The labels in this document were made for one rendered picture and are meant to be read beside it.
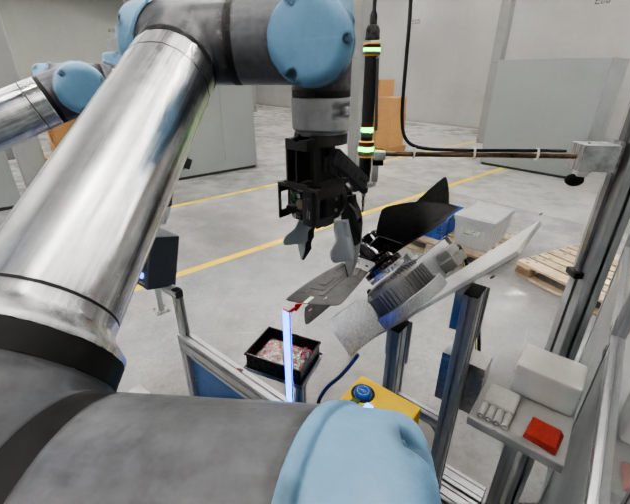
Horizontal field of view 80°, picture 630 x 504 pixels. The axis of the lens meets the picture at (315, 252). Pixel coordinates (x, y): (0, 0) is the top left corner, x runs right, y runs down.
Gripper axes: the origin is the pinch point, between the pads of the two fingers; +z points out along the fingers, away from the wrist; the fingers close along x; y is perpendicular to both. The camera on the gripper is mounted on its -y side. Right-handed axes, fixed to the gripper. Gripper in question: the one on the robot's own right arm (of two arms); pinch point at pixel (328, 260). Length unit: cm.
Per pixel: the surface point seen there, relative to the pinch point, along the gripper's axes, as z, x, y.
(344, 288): 29, -20, -35
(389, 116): 64, -401, -759
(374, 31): -36, -24, -49
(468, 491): 140, 20, -80
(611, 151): -8, 29, -84
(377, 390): 40.7, 2.1, -17.4
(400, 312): 39, -8, -47
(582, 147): -9, 23, -82
